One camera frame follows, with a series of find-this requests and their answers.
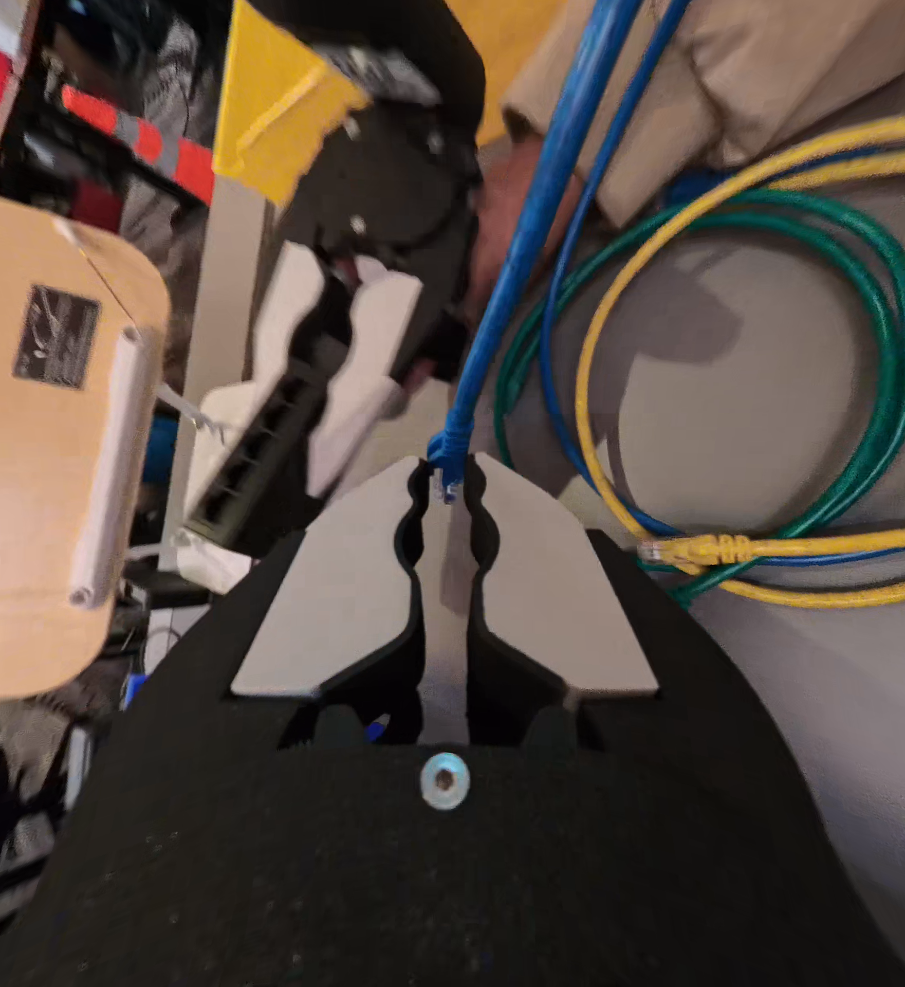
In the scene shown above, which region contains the white zip tie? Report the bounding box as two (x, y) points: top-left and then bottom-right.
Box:
(154, 384), (227, 446)

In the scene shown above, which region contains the black ethernet port panel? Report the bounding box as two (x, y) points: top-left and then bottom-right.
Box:
(184, 361), (331, 558)

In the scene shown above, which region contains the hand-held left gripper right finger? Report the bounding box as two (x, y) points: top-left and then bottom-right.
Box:
(464, 451), (661, 745)

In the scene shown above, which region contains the wooden chair back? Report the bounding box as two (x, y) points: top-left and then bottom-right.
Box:
(0, 185), (173, 703)

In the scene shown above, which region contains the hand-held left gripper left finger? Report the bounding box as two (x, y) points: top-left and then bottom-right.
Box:
(229, 455), (432, 745)

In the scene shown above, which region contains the green ethernet cable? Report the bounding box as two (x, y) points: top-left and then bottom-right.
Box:
(493, 189), (905, 612)

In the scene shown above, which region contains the white plastic bracket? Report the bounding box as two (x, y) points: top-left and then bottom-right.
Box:
(171, 528), (256, 596)

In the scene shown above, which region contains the white plastic tube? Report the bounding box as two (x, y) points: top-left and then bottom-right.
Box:
(69, 327), (150, 610)

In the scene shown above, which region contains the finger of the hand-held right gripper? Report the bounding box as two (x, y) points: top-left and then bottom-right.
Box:
(309, 278), (424, 498)
(184, 241), (328, 510)

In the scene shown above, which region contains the blue ethernet cable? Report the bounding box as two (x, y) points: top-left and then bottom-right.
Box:
(428, 0), (905, 568)

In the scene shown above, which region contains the yellow ethernet cable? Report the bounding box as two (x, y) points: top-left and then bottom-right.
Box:
(574, 112), (905, 610)

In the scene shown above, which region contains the black chair label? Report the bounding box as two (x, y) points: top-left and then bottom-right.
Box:
(11, 284), (103, 391)

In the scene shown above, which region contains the person's right forearm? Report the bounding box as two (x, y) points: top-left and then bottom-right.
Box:
(501, 0), (905, 232)

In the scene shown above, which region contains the large yellow plastic bin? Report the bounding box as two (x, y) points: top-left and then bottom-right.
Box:
(212, 0), (577, 209)

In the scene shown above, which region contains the person's right hand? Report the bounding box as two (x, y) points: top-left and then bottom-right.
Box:
(464, 137), (586, 326)

